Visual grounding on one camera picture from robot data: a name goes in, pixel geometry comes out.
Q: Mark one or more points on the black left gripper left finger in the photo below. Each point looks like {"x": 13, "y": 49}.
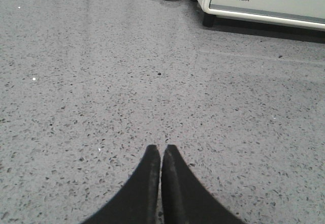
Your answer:
{"x": 136, "y": 201}

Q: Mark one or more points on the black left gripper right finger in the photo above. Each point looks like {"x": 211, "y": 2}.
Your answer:
{"x": 184, "y": 199}

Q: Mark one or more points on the white Toshiba toaster oven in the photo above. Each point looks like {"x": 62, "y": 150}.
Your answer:
{"x": 211, "y": 14}

